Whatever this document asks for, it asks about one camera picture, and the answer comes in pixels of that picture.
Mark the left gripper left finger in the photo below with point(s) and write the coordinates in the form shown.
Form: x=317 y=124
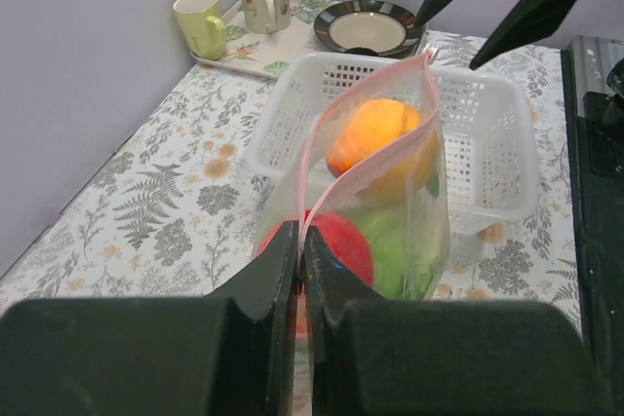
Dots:
x=226 y=353

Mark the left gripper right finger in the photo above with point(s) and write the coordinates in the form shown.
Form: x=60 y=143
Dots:
x=375 y=356

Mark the red fake strawberry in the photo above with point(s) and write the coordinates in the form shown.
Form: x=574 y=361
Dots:
x=348 y=245

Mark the white plastic basket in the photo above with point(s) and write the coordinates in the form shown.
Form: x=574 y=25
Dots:
x=491 y=160

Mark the clear zip top bag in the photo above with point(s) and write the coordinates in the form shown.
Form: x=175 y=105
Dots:
x=308 y=188

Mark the orange fake fruit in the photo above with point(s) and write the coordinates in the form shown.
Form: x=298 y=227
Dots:
x=376 y=124

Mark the green fake lettuce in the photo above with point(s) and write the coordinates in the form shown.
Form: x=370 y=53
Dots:
x=409 y=240

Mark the striped rim ceramic plate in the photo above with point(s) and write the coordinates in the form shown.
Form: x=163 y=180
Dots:
x=380 y=26

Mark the floral table mat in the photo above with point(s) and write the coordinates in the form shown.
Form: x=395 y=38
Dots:
x=176 y=214

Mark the floral serving tray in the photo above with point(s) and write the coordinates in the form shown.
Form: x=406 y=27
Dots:
x=268 y=55

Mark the yellow green mug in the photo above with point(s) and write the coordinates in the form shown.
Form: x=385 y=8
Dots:
x=201 y=25

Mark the aluminium frame rail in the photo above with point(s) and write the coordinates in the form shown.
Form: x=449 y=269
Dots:
x=593 y=58

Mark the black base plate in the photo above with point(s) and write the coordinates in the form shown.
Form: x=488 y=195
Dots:
x=594 y=129

